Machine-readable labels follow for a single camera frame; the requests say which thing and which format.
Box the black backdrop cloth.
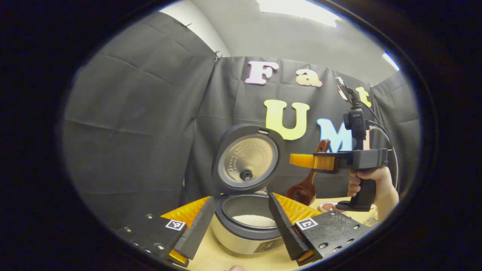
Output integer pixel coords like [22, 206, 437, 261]
[62, 11, 420, 230]

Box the round white plate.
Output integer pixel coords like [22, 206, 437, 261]
[318, 200, 349, 214]

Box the black rice cooker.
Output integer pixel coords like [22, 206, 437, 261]
[210, 123, 287, 256]

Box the small ceiling light panel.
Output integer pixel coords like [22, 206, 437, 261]
[382, 51, 400, 71]

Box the large ceiling light panel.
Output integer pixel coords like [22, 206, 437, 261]
[258, 0, 339, 27]

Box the small clear glass container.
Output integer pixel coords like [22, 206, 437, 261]
[362, 207, 379, 227]

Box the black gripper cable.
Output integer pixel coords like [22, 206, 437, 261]
[363, 100, 400, 190]

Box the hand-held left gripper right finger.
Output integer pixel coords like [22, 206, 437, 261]
[268, 192, 372, 267]

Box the dark wooden spoon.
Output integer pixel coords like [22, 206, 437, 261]
[286, 139, 332, 206]

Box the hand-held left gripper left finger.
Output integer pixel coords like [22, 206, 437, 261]
[116, 196, 216, 268]

